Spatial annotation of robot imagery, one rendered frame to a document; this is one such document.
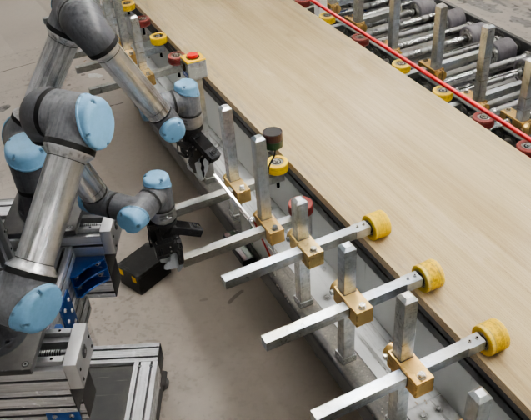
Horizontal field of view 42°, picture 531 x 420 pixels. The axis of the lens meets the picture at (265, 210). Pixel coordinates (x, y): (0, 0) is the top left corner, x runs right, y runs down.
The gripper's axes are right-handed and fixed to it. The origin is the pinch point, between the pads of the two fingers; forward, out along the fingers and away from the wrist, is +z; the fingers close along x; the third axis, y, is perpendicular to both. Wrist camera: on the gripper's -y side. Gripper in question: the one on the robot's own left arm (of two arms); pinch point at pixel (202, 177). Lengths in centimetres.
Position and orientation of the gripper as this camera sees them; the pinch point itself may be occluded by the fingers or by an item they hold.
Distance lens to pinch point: 238.5
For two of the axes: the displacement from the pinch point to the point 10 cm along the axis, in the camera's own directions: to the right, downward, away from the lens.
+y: -7.4, -3.8, 5.6
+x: -6.7, 4.8, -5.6
